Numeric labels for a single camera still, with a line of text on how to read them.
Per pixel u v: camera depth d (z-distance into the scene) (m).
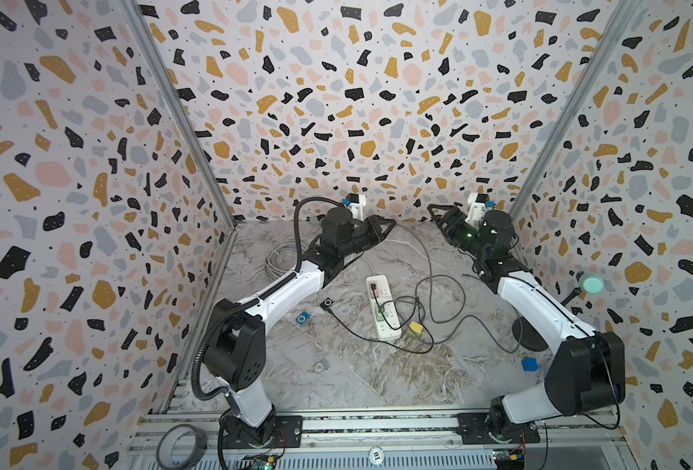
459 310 0.97
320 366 0.84
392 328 0.88
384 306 0.86
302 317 0.93
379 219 0.70
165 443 0.69
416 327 0.92
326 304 0.97
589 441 0.75
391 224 0.78
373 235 0.70
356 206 0.74
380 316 0.85
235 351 0.45
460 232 0.70
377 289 0.96
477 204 0.73
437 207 0.76
